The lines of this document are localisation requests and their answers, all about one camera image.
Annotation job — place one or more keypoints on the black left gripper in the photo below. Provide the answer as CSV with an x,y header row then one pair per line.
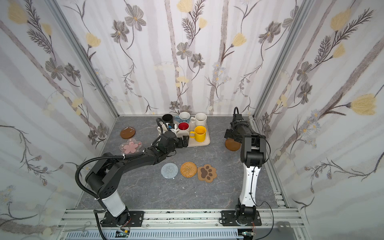
x,y
180,141

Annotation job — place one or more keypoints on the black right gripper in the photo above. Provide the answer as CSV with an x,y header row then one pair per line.
x,y
231,135

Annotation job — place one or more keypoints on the brown round wooden coaster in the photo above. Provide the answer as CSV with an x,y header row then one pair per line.
x,y
232,145

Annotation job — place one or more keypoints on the woven rattan round coaster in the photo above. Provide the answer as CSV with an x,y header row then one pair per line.
x,y
188,169

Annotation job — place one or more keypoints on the grey blue round coaster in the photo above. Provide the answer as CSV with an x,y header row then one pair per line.
x,y
169,171

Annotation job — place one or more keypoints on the brown paw shaped coaster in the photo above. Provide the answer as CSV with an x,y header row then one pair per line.
x,y
207,173

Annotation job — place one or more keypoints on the pink flower coaster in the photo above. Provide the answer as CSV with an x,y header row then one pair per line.
x,y
131,146

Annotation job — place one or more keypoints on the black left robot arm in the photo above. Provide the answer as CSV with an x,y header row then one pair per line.
x,y
93,179

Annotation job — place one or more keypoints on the dark brown round coaster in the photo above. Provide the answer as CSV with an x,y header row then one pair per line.
x,y
127,132

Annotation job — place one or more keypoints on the purple mug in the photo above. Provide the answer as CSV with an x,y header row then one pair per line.
x,y
182,133

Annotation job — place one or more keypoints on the beige plastic tray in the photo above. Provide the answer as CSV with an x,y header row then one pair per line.
x,y
193,143

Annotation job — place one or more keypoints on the white mug red inside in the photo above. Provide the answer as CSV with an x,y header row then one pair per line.
x,y
184,126

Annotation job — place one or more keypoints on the yellow mug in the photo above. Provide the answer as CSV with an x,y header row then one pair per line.
x,y
199,134

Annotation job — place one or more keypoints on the blue patterned mug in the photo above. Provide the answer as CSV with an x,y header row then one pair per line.
x,y
183,117

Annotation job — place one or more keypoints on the plain white mug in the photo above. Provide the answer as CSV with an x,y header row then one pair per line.
x,y
162,129

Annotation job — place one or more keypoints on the white speckled mug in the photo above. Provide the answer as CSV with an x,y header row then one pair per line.
x,y
200,119

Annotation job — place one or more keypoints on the black mug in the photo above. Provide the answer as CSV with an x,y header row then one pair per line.
x,y
168,118

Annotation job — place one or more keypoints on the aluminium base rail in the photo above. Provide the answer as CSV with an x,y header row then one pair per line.
x,y
205,224

